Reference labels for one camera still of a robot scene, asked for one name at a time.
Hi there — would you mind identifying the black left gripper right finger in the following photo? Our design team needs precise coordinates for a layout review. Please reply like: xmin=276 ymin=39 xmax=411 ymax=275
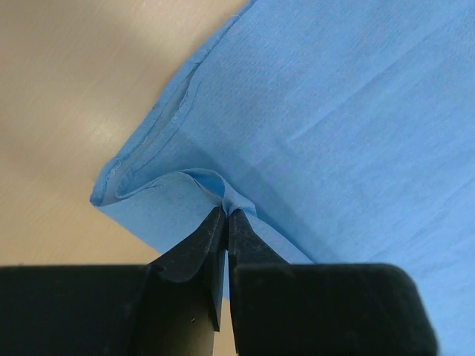
xmin=229 ymin=210 xmax=439 ymax=355

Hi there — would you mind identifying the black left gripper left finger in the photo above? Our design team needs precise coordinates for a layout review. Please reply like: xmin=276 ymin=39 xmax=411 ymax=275
xmin=1 ymin=208 xmax=226 ymax=355

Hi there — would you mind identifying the light blue shirt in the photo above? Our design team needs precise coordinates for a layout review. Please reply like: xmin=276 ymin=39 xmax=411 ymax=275
xmin=90 ymin=1 xmax=474 ymax=355

